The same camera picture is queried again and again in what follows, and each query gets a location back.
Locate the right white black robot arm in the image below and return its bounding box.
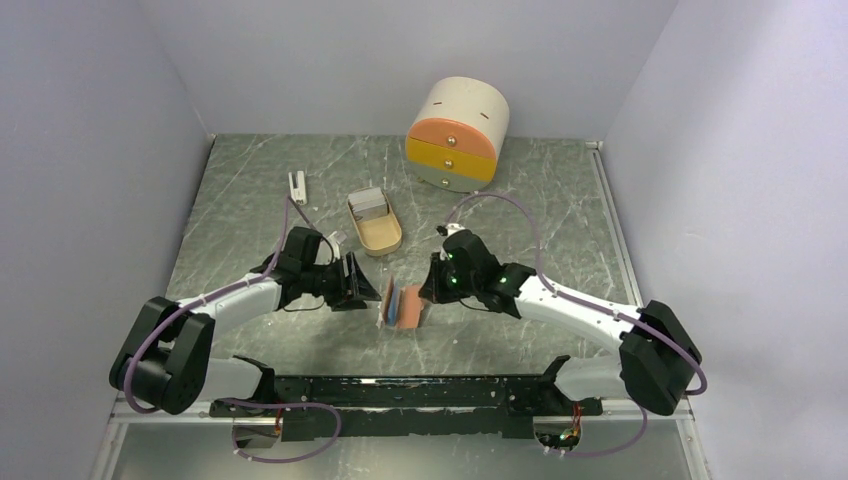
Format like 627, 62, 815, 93
419, 224, 702, 416

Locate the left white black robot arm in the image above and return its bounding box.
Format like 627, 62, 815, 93
109, 226, 381, 416

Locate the stack of grey cards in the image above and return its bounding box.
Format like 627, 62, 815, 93
348, 187, 387, 214

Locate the small white clip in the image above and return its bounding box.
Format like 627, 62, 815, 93
288, 170, 308, 206

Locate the pink card holder wallet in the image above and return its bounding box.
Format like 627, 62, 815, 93
376, 275, 428, 329

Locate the purple cable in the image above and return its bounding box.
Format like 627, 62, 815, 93
122, 195, 342, 464
437, 192, 709, 460

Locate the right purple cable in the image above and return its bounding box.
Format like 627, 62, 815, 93
437, 192, 709, 460

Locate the beige oval tray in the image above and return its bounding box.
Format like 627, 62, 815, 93
347, 188, 403, 257

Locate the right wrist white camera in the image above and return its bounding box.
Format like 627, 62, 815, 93
436, 223, 465, 239

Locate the aluminium frame rail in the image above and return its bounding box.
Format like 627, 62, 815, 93
92, 140, 713, 480

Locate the round three-drawer organizer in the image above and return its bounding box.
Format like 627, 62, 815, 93
405, 76, 510, 193

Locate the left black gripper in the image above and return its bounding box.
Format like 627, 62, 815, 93
301, 252, 381, 311

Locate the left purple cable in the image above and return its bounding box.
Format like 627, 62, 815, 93
122, 195, 342, 464

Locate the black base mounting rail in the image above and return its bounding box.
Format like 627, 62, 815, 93
209, 374, 603, 441

